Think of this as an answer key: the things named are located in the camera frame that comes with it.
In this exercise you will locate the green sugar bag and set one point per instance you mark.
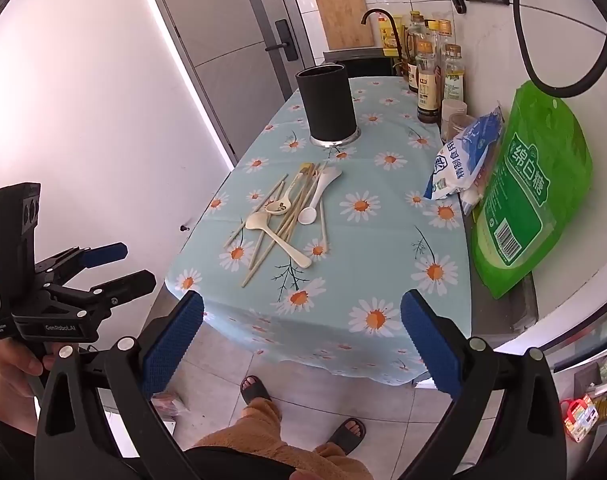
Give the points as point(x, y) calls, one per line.
point(528, 185)

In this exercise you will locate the daisy print blue tablecloth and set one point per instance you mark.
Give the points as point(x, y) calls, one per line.
point(373, 200)

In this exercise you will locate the person's right leg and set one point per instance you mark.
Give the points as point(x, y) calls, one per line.
point(338, 462)

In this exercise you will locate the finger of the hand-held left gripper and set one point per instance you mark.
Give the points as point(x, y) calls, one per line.
point(133, 281)
point(105, 253)

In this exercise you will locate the person's left forearm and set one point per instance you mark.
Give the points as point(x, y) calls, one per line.
point(5, 435)

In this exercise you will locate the steel sink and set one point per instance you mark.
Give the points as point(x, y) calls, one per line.
point(363, 66)

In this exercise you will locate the yellow plastic bottle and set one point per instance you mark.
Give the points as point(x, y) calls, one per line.
point(387, 35)

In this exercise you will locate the black faucet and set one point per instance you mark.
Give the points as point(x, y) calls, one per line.
point(398, 35)

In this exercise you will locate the person's leg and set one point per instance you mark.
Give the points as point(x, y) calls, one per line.
point(338, 462)
point(261, 425)

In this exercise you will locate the soy sauce bottle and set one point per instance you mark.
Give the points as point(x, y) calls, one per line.
point(426, 85)

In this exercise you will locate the pile of wooden chopsticks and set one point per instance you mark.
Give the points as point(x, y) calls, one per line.
point(288, 227)

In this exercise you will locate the grey door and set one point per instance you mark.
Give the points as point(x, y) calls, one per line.
point(223, 35)

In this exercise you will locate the white and blue salt bag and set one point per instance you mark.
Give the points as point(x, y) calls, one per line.
point(458, 160)

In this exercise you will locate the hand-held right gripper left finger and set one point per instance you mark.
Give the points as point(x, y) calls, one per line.
point(176, 345)

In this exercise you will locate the wooden cutting board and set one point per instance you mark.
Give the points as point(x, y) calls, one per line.
point(343, 20)

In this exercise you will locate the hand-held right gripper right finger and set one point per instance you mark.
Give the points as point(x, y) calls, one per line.
point(431, 345)

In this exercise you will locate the person's left hand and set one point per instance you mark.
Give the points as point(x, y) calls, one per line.
point(13, 362)

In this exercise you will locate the person's left leg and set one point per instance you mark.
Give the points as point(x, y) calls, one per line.
point(261, 425)

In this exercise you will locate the patterned cream spoon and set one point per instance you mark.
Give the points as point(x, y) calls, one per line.
point(277, 206)

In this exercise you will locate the large cream spoon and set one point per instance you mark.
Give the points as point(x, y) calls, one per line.
point(257, 221)

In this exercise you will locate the black cylindrical utensil holder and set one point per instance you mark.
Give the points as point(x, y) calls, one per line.
point(328, 105)

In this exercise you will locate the green label oil bottle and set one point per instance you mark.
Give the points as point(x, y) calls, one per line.
point(453, 77)

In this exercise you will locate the yellow cap clear bottle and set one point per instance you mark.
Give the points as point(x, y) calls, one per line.
point(432, 30)

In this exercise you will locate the red snack packet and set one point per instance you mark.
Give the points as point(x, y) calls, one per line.
point(578, 415)

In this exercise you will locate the black slipper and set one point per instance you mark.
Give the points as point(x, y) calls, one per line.
point(348, 434)
point(256, 391)

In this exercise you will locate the white spoon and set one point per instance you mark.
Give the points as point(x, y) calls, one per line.
point(307, 216)

